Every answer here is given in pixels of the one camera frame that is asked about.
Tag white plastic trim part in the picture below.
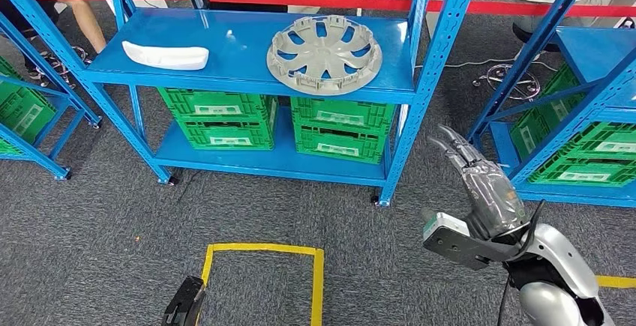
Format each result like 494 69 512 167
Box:
121 40 210 71

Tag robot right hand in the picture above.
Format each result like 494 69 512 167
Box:
427 124 530 241

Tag blue metal shelf rack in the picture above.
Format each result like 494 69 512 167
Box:
466 0 636 209
0 13 103 181
0 0 485 208

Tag white floor cable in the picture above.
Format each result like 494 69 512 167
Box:
415 55 518 70

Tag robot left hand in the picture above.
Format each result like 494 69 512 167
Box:
161 276 206 326

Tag silver wheel hubcap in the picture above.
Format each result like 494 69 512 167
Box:
266 14 383 97

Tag black stool chrome base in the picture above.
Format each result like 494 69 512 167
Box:
472 22 563 101

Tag green plastic crate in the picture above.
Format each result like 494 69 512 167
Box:
508 107 636 188
294 124 394 166
157 88 279 124
538 63 636 162
290 96 397 139
176 115 277 151
0 85 58 156
0 55 31 116

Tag red barrier tape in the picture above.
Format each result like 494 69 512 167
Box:
0 0 636 19

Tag yellow floor tape square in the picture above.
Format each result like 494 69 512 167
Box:
196 243 325 326
595 274 636 290

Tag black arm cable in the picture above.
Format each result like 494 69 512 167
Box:
496 199 547 326

